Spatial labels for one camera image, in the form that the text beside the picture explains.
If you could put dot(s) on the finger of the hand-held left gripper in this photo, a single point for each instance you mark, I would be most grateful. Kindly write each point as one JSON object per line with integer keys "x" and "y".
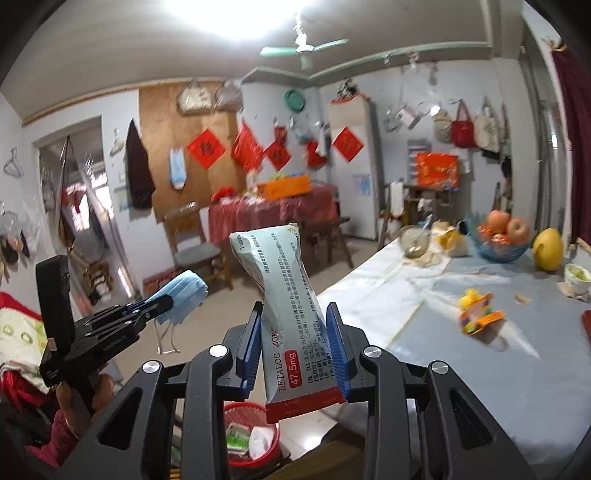
{"x": 157, "y": 304}
{"x": 115, "y": 339}

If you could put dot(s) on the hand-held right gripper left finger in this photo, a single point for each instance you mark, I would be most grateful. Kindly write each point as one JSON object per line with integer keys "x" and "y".
{"x": 251, "y": 346}

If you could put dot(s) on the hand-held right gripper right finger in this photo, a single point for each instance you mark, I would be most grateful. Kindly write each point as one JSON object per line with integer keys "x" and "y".
{"x": 339, "y": 355}

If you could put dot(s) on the blue face mask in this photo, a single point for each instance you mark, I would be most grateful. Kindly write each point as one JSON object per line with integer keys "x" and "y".
{"x": 184, "y": 295}

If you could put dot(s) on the white medicine box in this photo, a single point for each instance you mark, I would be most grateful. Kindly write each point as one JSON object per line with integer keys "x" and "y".
{"x": 286, "y": 300}

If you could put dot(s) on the red plastic mesh basket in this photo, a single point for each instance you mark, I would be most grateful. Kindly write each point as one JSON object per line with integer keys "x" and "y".
{"x": 240, "y": 408}

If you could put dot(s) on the person's left forearm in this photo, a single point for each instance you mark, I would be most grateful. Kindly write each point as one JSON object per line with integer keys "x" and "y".
{"x": 55, "y": 443}

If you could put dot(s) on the person's left hand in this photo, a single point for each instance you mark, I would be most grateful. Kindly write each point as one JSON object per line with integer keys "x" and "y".
{"x": 99, "y": 392}

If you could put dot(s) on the floral printed blanket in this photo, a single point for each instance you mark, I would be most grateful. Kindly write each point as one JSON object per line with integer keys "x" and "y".
{"x": 18, "y": 332}

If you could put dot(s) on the small wooden stool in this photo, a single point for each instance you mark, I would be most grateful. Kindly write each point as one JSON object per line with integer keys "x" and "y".
{"x": 99, "y": 277}

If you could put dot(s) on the wooden chair with grey seat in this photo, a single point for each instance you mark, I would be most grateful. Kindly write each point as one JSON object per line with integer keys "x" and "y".
{"x": 194, "y": 254}

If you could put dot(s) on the green and white carton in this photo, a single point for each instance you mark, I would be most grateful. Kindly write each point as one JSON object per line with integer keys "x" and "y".
{"x": 238, "y": 438}

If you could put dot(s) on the white crumpled tissue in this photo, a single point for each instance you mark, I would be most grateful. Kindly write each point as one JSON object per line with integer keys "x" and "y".
{"x": 261, "y": 441}

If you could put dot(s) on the white tablecloth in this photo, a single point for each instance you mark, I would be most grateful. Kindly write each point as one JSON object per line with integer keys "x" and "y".
{"x": 461, "y": 369}

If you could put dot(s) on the table with red tablecloth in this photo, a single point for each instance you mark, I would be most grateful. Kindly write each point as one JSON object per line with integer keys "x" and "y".
{"x": 258, "y": 217}

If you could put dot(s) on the dark wooden bench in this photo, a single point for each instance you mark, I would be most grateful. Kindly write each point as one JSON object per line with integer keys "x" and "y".
{"x": 323, "y": 226}

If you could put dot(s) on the glass bowl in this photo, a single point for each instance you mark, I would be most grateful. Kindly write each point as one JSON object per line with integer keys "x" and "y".
{"x": 413, "y": 242}

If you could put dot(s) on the dark hanging coat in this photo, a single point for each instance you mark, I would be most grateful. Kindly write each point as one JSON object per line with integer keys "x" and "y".
{"x": 138, "y": 170}

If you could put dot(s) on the blue hanging packet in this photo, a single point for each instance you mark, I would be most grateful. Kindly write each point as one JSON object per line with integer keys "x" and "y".
{"x": 178, "y": 168}

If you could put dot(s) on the colourful toy on table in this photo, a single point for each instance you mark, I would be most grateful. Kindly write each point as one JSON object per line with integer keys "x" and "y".
{"x": 478, "y": 314}

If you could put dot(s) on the clear bag with yellow food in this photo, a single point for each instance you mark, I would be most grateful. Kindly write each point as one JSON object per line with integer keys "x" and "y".
{"x": 450, "y": 242}

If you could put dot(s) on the red diamond paper poster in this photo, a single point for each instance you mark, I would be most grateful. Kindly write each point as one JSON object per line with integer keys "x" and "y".
{"x": 348, "y": 144}
{"x": 277, "y": 155}
{"x": 206, "y": 148}

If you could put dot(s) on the red plastic bag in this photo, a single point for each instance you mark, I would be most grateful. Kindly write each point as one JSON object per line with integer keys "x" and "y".
{"x": 247, "y": 147}

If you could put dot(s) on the wooden storage shelf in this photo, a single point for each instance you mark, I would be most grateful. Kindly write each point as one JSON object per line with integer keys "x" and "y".
{"x": 429, "y": 194}

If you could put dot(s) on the blue fruit bowl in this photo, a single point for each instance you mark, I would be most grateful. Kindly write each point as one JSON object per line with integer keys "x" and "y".
{"x": 501, "y": 254}

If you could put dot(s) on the crumpled paper scrap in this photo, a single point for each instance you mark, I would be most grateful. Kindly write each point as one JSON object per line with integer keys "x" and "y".
{"x": 522, "y": 299}

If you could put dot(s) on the apple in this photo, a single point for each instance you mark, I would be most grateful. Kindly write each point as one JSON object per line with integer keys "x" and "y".
{"x": 497, "y": 221}
{"x": 518, "y": 230}

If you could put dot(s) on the clear hanging plastic bag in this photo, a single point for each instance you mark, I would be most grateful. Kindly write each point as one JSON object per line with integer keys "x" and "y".
{"x": 228, "y": 97}
{"x": 194, "y": 99}

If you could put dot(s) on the yellow pomelo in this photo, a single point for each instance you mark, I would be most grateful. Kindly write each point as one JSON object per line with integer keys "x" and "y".
{"x": 548, "y": 249}

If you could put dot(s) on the green round plate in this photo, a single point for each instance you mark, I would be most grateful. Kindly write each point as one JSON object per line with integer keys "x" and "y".
{"x": 294, "y": 100}

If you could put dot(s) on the small beige tote bag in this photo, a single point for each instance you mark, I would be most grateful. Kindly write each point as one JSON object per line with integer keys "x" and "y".
{"x": 442, "y": 129}

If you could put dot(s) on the white cup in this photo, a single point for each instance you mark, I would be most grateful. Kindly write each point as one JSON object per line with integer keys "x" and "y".
{"x": 577, "y": 281}

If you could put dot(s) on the red tote bag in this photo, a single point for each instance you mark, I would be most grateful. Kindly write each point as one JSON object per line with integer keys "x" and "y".
{"x": 463, "y": 134}

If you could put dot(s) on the green ceiling fan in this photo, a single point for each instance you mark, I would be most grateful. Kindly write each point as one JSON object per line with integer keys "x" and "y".
{"x": 302, "y": 46}

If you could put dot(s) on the dark red curtain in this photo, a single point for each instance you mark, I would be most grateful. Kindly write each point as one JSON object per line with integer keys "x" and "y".
{"x": 572, "y": 138}

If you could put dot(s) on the wooden wall board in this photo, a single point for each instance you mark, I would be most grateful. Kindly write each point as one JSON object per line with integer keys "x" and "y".
{"x": 157, "y": 129}

